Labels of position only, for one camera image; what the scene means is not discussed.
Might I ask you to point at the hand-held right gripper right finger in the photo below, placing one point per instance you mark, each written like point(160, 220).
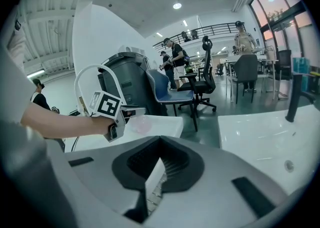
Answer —
point(212, 197)

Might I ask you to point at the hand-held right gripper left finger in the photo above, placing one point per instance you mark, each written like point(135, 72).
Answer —
point(100, 184)

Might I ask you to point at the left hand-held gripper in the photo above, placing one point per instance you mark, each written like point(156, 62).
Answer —
point(107, 105)

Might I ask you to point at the person's left forearm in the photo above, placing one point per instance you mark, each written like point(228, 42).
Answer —
point(65, 124)

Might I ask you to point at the white kitchen sink with drainboard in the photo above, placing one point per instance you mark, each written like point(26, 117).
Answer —
point(165, 124)

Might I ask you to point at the white washbasin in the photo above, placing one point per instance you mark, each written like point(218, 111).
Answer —
point(262, 134)

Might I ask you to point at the dark grey trash bin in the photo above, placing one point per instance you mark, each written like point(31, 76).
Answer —
point(130, 81)

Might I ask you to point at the blue chair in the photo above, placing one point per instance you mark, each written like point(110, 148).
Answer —
point(170, 96)

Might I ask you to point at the white curved faucet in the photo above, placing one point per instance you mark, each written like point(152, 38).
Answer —
point(86, 69)

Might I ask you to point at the black office chair with headrest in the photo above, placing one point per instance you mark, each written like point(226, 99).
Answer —
point(202, 84)

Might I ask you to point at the fluorescent tube lamp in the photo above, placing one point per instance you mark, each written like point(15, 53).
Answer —
point(35, 73)

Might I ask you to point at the black mezzanine railing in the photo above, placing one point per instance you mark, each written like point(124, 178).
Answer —
point(212, 29)

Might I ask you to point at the round ceiling lamp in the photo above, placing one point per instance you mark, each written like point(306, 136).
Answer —
point(177, 5)

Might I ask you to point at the dark grey chair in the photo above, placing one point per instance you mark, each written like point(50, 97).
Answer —
point(246, 69)

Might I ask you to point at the black faucet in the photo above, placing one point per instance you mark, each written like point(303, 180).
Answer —
point(295, 96)

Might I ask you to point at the white table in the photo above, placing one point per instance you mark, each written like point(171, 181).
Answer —
point(265, 60)

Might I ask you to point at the black mesh chair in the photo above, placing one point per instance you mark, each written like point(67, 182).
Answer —
point(283, 66)

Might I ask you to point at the large glass window wall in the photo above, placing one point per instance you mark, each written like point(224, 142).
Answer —
point(280, 4)

